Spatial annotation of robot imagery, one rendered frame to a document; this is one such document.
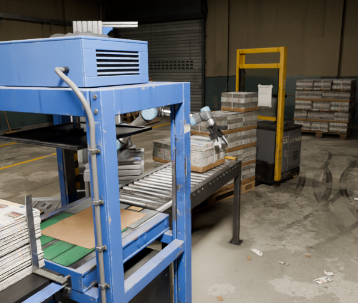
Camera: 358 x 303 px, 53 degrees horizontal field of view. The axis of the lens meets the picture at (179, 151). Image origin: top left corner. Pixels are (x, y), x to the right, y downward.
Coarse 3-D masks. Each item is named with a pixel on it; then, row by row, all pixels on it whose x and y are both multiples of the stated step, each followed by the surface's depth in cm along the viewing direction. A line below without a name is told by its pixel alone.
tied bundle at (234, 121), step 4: (228, 116) 426; (232, 116) 430; (236, 116) 436; (240, 116) 441; (228, 120) 427; (232, 120) 432; (236, 120) 437; (240, 120) 443; (228, 124) 427; (232, 124) 432; (236, 124) 438; (240, 124) 444; (228, 128) 428; (232, 128) 433; (236, 128) 439
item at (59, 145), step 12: (24, 132) 185; (36, 132) 185; (48, 132) 185; (60, 132) 184; (72, 132) 179; (84, 132) 179; (120, 132) 181; (132, 132) 178; (36, 144) 158; (48, 144) 154; (60, 144) 151; (72, 144) 154; (84, 144) 150
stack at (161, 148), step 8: (232, 136) 438; (240, 136) 448; (160, 144) 389; (168, 144) 380; (232, 144) 440; (240, 144) 450; (160, 152) 392; (168, 152) 382; (232, 152) 442; (240, 152) 453; (168, 160) 384; (232, 160) 445; (216, 192) 434; (224, 192) 442; (208, 200) 424; (224, 200) 445; (200, 208) 417
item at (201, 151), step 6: (192, 144) 285; (198, 144) 282; (204, 144) 282; (210, 144) 289; (192, 150) 287; (198, 150) 283; (204, 150) 283; (210, 150) 291; (192, 156) 288; (198, 156) 285; (204, 156) 285; (210, 156) 293; (192, 162) 289; (198, 162) 286; (204, 162) 287; (210, 162) 294
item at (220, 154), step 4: (192, 136) 313; (196, 136) 313; (200, 136) 312; (204, 136) 312; (208, 136) 311; (224, 144) 309; (216, 148) 299; (220, 148) 304; (224, 148) 309; (216, 152) 300; (220, 152) 306; (224, 152) 311; (216, 156) 301; (220, 156) 307; (224, 156) 312; (216, 160) 302
